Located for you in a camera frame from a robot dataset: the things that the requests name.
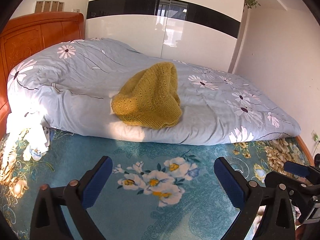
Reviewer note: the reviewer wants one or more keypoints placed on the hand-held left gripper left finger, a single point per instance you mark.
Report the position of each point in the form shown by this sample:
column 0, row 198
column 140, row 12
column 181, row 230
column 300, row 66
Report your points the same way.
column 97, row 182

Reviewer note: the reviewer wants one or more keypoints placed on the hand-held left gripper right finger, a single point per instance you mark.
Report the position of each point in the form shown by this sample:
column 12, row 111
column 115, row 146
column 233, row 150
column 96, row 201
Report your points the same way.
column 230, row 182

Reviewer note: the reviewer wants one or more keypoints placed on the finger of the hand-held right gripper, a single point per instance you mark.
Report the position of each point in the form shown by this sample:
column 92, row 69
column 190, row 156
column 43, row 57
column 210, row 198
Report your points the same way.
column 296, row 168
column 272, row 177

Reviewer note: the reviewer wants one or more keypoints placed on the yellow knitted sweater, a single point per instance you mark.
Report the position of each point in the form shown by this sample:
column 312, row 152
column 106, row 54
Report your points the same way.
column 147, row 97

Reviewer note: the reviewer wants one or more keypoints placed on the teal floral blanket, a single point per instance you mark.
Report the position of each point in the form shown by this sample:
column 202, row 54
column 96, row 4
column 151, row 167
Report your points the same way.
column 140, row 152

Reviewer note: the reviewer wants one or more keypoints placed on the white cloth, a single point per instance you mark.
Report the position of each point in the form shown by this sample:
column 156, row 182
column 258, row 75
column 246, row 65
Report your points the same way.
column 37, row 136

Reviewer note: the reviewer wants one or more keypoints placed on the light blue floral duvet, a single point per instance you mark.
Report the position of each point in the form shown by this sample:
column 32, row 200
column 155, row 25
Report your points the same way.
column 75, row 80

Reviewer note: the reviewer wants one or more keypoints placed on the white wardrobe with black band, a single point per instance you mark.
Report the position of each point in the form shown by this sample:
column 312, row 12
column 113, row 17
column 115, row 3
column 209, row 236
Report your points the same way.
column 140, row 27

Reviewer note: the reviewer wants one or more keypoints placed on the orange wooden headboard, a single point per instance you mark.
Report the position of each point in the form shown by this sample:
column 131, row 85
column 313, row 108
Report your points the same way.
column 30, row 35

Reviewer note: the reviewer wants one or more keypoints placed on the orange wooden bed rail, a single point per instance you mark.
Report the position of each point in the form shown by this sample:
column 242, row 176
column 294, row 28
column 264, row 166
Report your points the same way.
column 306, row 150

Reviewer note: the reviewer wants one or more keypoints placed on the wall socket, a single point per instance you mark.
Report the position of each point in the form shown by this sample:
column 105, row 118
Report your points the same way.
column 315, row 135

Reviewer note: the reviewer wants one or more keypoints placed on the white picture frame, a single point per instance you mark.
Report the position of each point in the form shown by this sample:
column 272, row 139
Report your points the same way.
column 61, row 6
column 38, row 6
column 47, row 6
column 54, row 6

